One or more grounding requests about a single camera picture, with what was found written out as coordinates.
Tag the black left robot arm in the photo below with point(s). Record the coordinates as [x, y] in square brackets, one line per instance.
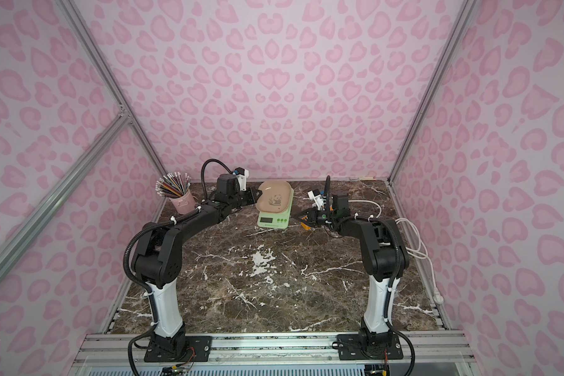
[153, 258]

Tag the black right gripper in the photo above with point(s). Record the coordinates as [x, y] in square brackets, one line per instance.
[314, 217]

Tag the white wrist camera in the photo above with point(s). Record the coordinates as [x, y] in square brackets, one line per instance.
[242, 177]
[318, 199]

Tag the green electronic scale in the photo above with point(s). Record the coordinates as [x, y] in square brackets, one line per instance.
[275, 218]

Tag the bundle of coloured pencils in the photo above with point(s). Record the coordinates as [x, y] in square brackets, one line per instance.
[173, 185]

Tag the pink pencil cup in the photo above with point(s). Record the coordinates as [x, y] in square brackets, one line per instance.
[185, 204]

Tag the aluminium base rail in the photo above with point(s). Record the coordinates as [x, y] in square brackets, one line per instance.
[293, 353]

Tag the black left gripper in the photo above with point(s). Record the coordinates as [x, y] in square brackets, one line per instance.
[247, 195]

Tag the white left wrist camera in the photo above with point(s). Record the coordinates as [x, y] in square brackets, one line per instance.
[242, 177]

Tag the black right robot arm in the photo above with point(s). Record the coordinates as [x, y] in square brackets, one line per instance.
[384, 257]

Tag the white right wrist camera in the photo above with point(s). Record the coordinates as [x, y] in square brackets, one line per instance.
[318, 199]

